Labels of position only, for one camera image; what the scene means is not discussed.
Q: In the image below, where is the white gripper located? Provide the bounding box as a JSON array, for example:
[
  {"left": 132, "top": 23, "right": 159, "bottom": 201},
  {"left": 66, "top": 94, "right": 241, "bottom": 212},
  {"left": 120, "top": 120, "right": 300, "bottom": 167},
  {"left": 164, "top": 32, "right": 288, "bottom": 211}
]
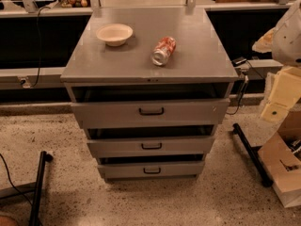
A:
[{"left": 261, "top": 67, "right": 301, "bottom": 122}]

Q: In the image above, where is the grey drawer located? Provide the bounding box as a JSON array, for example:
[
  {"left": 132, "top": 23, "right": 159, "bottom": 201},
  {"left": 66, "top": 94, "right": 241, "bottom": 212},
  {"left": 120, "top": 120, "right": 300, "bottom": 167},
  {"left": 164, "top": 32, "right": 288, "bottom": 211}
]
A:
[
  {"left": 87, "top": 133, "right": 214, "bottom": 158},
  {"left": 71, "top": 89, "right": 231, "bottom": 130},
  {"left": 98, "top": 154, "right": 205, "bottom": 180}
]

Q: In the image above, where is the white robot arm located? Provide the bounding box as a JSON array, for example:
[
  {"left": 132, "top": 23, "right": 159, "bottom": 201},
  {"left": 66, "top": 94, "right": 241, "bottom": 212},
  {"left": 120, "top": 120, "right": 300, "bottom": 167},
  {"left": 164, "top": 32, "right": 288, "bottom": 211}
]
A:
[{"left": 252, "top": 0, "right": 301, "bottom": 122}]

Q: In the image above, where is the grey bottom drawer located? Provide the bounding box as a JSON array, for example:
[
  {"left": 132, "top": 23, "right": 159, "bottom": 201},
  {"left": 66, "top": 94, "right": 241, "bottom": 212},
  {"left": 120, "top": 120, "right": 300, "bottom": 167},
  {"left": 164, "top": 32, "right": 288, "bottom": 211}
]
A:
[{"left": 98, "top": 154, "right": 205, "bottom": 180}]

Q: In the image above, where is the grey metal drawer cabinet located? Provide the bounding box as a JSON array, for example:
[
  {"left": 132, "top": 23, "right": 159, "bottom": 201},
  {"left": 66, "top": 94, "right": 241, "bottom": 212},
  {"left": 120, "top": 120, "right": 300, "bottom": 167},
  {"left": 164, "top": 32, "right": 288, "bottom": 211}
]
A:
[{"left": 59, "top": 6, "right": 240, "bottom": 183}]

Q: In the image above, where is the grey top drawer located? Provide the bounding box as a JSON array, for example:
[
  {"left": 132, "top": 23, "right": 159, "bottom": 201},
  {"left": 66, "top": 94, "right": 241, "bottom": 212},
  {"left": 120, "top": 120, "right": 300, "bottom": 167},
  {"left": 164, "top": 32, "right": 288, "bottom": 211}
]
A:
[{"left": 71, "top": 89, "right": 231, "bottom": 130}]

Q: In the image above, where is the cardboard box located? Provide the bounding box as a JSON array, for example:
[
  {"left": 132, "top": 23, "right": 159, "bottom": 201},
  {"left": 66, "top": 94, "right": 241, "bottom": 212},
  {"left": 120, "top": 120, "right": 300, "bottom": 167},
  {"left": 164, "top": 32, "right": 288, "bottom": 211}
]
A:
[{"left": 259, "top": 111, "right": 301, "bottom": 208}]

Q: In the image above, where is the black power adapter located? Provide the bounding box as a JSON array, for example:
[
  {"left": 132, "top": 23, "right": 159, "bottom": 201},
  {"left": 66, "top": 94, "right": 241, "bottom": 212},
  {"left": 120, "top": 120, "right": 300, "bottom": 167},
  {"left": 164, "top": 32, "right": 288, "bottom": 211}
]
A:
[{"left": 232, "top": 56, "right": 247, "bottom": 67}]

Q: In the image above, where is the orange soda can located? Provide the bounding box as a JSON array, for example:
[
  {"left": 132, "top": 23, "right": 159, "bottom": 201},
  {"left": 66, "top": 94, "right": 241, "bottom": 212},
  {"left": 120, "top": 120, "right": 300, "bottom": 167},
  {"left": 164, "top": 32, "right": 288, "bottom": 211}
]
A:
[{"left": 151, "top": 37, "right": 176, "bottom": 66}]

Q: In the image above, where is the white paper bowl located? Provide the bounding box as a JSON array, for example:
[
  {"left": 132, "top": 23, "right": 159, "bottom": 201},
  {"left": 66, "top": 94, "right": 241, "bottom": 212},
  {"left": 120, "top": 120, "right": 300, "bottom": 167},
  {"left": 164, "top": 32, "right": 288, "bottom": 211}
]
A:
[{"left": 96, "top": 24, "right": 133, "bottom": 47}]

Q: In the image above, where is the black metal leg left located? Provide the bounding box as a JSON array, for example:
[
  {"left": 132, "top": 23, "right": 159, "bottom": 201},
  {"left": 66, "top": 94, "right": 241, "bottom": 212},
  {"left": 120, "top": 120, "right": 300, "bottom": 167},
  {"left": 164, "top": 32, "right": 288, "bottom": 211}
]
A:
[{"left": 29, "top": 151, "right": 53, "bottom": 226}]

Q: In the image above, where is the black cable right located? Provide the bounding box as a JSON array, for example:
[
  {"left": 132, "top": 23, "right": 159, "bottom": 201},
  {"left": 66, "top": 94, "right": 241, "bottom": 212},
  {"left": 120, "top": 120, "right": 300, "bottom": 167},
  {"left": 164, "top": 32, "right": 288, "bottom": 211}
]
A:
[{"left": 226, "top": 59, "right": 267, "bottom": 117}]

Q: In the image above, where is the wall power outlet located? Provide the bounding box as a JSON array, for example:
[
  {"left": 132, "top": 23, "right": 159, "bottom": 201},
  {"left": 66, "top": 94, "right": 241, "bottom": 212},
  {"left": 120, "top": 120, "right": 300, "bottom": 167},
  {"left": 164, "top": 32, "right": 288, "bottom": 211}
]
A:
[{"left": 18, "top": 76, "right": 31, "bottom": 89}]

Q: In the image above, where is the black hanging cable left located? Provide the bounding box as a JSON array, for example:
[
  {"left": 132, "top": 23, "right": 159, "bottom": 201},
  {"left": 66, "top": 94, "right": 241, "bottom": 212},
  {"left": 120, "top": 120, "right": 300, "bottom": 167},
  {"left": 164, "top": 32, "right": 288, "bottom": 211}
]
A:
[{"left": 31, "top": 5, "right": 51, "bottom": 89}]

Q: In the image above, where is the black cable on floor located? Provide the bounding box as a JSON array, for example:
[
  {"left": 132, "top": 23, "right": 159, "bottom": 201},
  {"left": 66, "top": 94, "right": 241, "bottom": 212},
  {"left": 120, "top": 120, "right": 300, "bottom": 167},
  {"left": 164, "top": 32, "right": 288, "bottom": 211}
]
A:
[{"left": 0, "top": 153, "right": 36, "bottom": 207}]

